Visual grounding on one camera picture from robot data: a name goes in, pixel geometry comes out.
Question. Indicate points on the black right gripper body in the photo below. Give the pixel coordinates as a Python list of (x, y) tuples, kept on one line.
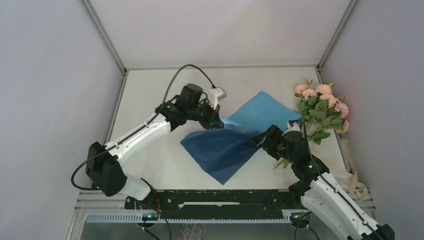
[(276, 148)]

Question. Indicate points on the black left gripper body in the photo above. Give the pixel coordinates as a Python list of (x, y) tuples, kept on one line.
[(204, 114)]

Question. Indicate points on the pink fake rose stem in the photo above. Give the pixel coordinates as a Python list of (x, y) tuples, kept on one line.
[(321, 111)]

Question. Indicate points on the blue wrapping paper sheet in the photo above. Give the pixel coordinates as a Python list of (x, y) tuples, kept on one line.
[(222, 152)]

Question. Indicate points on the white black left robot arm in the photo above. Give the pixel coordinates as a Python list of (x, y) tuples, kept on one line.
[(106, 162)]

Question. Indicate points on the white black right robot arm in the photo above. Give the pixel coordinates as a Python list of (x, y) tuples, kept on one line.
[(317, 189)]

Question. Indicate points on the cream ribbon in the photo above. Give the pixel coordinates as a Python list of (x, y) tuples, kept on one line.
[(348, 180)]

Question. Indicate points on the white cable duct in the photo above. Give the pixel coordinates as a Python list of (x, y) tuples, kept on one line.
[(128, 217)]

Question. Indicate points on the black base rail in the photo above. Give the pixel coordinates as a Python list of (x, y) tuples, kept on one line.
[(205, 204)]

